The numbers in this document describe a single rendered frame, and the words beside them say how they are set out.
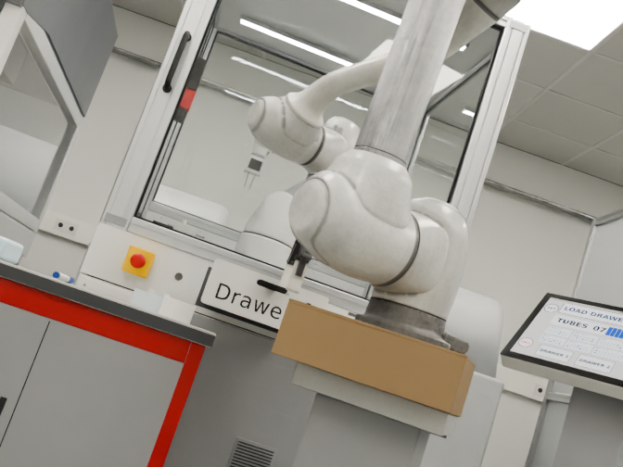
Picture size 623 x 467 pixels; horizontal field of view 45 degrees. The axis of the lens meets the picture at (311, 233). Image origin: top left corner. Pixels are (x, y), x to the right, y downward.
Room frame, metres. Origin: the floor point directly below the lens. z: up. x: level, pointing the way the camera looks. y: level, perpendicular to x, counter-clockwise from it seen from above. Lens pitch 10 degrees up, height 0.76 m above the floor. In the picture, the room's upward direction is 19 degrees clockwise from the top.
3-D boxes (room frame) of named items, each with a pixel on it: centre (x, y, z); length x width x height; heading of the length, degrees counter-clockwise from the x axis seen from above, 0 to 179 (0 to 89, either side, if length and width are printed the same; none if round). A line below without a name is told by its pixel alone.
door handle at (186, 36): (2.03, 0.52, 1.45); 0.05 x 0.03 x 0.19; 8
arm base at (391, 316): (1.45, -0.25, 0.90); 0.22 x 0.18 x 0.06; 82
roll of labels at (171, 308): (1.60, 0.22, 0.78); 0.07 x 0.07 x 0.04
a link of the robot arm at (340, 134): (1.68, 0.02, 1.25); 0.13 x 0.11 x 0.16; 125
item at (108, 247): (2.59, 0.12, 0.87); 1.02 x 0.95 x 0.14; 98
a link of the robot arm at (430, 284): (1.44, -0.22, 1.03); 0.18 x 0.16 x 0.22; 127
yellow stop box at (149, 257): (2.04, 0.42, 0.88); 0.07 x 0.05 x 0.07; 98
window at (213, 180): (2.14, 0.06, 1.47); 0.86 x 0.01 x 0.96; 98
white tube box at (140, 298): (1.76, 0.30, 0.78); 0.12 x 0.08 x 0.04; 6
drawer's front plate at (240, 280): (1.78, 0.05, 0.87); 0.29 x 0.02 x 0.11; 98
